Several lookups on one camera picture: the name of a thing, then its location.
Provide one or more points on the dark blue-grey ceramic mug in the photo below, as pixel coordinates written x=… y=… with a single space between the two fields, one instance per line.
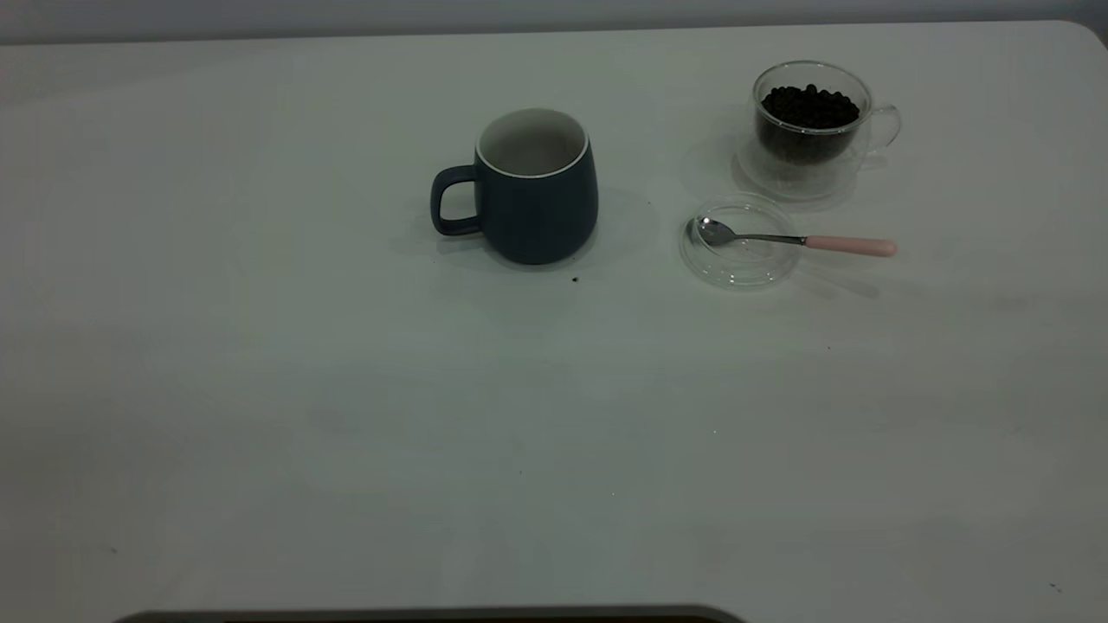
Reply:
x=541 y=216

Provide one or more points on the clear double-wall glass cup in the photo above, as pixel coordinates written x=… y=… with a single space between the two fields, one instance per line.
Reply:
x=792 y=177

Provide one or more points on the clear round glass lid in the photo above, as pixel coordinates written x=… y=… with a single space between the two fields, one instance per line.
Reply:
x=736 y=268

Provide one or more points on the dark coffee beans heap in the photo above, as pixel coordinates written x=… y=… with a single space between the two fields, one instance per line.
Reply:
x=809 y=117

